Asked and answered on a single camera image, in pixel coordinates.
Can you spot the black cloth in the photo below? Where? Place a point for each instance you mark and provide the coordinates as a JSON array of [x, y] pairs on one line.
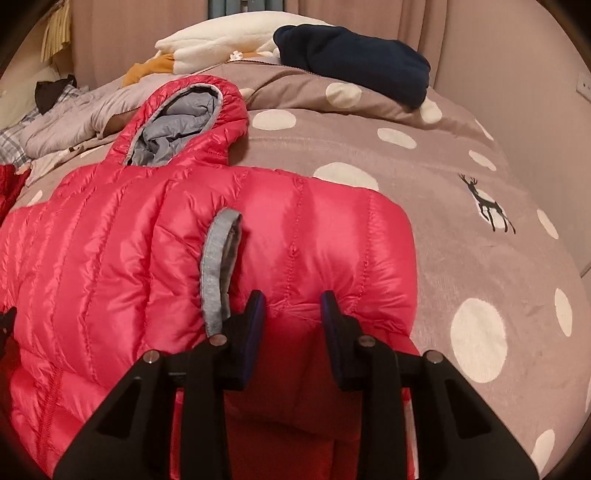
[[48, 94]]

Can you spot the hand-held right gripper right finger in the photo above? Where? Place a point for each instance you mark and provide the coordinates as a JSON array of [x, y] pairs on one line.
[[328, 323]]

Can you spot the navy folded garment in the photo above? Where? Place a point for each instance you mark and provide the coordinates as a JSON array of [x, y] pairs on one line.
[[355, 60]]

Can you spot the white wall socket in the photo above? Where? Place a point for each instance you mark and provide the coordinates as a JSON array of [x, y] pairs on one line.
[[585, 85]]

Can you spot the white pillow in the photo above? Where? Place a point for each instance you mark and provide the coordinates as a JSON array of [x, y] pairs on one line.
[[18, 101]]

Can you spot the red hooded down jacket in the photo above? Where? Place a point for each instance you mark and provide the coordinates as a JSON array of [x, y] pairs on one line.
[[138, 254]]

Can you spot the white fleece blanket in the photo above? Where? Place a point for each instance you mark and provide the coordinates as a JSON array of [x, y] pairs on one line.
[[217, 41]]

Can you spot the striped hanging cloth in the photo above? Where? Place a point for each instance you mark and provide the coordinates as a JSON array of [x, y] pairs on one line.
[[57, 32]]

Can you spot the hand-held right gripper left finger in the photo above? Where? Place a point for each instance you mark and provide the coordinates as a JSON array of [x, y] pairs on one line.
[[255, 323]]

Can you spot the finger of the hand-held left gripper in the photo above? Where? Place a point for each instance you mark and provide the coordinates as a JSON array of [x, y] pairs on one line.
[[7, 327]]

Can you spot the taupe polka dot duvet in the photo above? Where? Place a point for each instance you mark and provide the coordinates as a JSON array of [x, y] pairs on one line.
[[461, 258]]

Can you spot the lavender grey quilted jacket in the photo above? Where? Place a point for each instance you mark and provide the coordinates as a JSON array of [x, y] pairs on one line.
[[60, 124]]

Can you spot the mustard yellow cloth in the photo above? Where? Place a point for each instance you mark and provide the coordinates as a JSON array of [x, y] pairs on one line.
[[147, 69]]

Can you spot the dark red down jacket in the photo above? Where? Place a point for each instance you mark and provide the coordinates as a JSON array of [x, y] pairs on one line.
[[9, 184]]

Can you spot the blue grey curtain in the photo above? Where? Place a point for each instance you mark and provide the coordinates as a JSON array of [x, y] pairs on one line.
[[221, 7]]

